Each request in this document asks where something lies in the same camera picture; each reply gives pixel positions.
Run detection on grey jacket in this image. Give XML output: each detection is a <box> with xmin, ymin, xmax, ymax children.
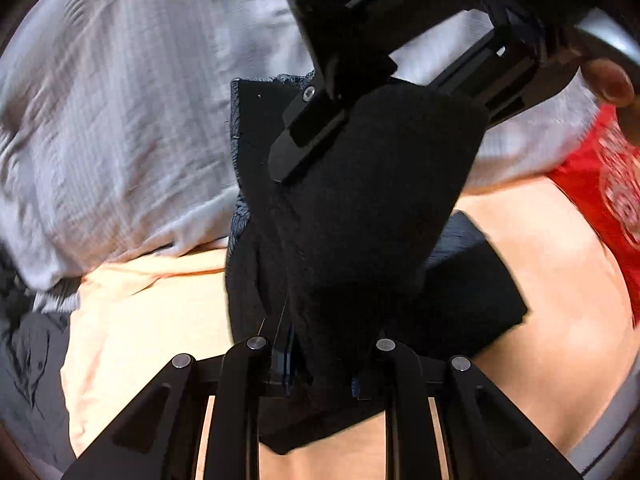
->
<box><xmin>0</xmin><ymin>245</ymin><xmax>82</xmax><ymax>472</ymax></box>

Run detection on peach orange garment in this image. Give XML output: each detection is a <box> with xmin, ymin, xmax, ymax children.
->
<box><xmin>60</xmin><ymin>175</ymin><xmax>640</xmax><ymax>480</ymax></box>

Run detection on black pants with blue trim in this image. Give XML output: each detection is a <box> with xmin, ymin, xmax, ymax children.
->
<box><xmin>223</xmin><ymin>74</ymin><xmax>530</xmax><ymax>456</ymax></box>

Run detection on person's right hand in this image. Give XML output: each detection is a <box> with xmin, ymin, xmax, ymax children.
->
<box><xmin>581</xmin><ymin>57</ymin><xmax>637</xmax><ymax>109</ymax></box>

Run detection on white ribbed garment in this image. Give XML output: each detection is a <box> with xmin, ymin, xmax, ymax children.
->
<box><xmin>0</xmin><ymin>0</ymin><xmax>601</xmax><ymax>313</ymax></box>

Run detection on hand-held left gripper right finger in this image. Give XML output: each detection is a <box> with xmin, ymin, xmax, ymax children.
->
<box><xmin>350</xmin><ymin>338</ymin><xmax>583</xmax><ymax>480</ymax></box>

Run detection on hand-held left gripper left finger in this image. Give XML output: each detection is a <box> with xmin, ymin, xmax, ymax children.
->
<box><xmin>62</xmin><ymin>336</ymin><xmax>303</xmax><ymax>480</ymax></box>

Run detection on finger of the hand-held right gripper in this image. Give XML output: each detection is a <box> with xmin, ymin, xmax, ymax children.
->
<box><xmin>269</xmin><ymin>67</ymin><xmax>399</xmax><ymax>183</ymax></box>
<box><xmin>431</xmin><ymin>4</ymin><xmax>583</xmax><ymax>130</ymax></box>

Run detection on red patterned garment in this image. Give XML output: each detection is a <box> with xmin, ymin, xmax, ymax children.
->
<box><xmin>546</xmin><ymin>104</ymin><xmax>640</xmax><ymax>330</ymax></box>

